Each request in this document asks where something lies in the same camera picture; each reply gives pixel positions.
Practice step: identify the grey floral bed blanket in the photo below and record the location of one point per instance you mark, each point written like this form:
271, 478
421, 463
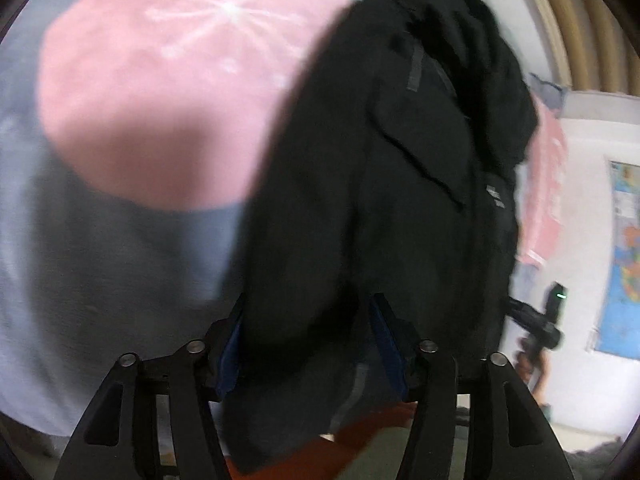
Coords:
131, 135

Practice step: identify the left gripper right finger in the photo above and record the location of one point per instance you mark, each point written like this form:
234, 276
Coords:
509, 437

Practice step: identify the pink pillow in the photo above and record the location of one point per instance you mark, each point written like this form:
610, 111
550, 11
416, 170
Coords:
546, 159

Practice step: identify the person's right hand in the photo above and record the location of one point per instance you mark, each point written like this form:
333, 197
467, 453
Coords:
535, 373

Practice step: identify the wall map poster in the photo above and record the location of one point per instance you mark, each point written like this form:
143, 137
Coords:
618, 329

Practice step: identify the black hooded jacket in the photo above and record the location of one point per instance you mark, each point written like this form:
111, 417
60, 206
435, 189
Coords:
394, 176

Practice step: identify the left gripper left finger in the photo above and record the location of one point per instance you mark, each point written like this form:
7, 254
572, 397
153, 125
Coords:
152, 419

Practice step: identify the striped window blind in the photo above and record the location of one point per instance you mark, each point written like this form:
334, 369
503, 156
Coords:
588, 47

